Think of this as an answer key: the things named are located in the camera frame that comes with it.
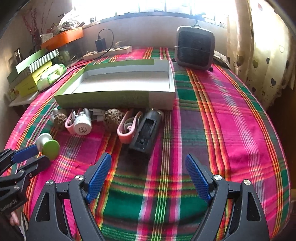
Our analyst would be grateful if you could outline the green white spool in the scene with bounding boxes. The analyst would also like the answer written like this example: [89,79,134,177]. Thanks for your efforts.
[36,133,60,160]

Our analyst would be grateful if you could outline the walnut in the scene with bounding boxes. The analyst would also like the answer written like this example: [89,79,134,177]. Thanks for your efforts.
[104,108,123,133]
[54,113,67,132]

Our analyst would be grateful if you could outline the pink clip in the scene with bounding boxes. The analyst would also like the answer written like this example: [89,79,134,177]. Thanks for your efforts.
[64,109,78,135]
[117,110,143,144]

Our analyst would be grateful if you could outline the black rectangular device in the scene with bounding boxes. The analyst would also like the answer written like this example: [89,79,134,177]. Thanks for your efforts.
[128,108,164,159]

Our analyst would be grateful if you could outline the white panda egg toy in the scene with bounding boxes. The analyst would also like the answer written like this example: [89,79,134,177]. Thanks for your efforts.
[50,108,59,123]

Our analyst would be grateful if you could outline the person left hand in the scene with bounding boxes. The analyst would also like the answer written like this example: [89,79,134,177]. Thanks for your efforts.
[9,211,20,226]

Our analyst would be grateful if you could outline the yellow green box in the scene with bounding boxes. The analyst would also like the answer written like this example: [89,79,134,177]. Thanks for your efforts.
[11,60,52,97]

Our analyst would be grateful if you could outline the green striped box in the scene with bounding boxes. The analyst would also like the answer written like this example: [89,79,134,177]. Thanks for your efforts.
[15,49,59,74]

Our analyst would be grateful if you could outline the green tissue pack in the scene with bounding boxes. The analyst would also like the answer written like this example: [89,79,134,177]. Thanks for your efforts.
[37,64,66,92]

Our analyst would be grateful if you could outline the red flower branches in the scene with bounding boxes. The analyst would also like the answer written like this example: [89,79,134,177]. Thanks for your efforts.
[22,1,54,46]

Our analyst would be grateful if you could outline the orange tray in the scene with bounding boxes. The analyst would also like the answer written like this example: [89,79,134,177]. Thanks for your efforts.
[41,27,84,51]

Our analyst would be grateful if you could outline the black charger adapter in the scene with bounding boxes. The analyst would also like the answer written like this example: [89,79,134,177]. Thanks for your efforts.
[95,36,107,52]

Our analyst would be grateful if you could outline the green white cardboard box tray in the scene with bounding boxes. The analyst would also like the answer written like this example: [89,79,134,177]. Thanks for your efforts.
[54,59,175,110]

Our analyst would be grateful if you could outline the white plug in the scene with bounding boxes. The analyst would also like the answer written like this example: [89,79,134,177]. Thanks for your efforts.
[114,41,122,49]

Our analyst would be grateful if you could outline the white power strip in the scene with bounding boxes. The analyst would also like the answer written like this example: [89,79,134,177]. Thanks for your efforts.
[83,46,132,60]

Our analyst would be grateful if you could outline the heart pattern curtain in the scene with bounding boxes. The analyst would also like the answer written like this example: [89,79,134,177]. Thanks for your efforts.
[227,0,295,109]

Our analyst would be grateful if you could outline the grey portable heater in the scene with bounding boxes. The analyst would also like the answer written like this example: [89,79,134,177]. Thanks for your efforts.
[175,26,215,71]

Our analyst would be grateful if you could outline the black charger cable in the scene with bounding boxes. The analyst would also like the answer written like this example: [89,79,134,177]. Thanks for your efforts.
[36,28,115,93]

